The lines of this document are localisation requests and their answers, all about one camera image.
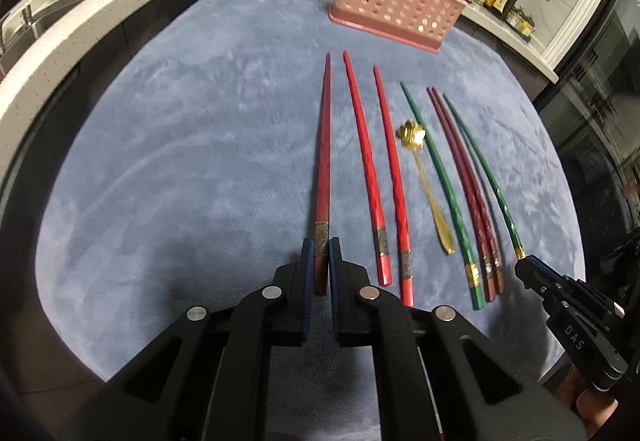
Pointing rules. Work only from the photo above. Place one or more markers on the gold flower spoon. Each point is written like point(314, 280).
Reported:
point(425, 181)

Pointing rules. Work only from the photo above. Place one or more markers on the red chopstick dark end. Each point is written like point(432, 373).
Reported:
point(323, 189)

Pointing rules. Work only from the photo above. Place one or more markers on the spice jar rack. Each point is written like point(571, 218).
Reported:
point(521, 23)

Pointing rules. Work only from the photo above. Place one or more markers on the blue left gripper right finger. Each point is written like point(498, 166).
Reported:
point(335, 269)

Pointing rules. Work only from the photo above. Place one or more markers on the maroon chopstick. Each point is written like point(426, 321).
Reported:
point(462, 181)
point(490, 231)

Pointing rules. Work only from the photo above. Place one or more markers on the right hand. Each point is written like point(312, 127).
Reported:
point(593, 407)

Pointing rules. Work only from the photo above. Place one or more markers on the chrome sink faucet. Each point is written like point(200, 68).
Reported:
point(22, 37)

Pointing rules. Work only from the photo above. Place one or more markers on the bright red chopstick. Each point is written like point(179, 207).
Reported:
point(382, 255)
point(401, 212)

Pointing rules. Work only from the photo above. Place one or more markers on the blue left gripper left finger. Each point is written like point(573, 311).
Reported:
point(306, 271)

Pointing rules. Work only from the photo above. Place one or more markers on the blue plush table mat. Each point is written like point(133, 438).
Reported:
point(191, 180)

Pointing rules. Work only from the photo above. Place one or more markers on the green chopstick gold band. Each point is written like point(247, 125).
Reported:
point(471, 269)

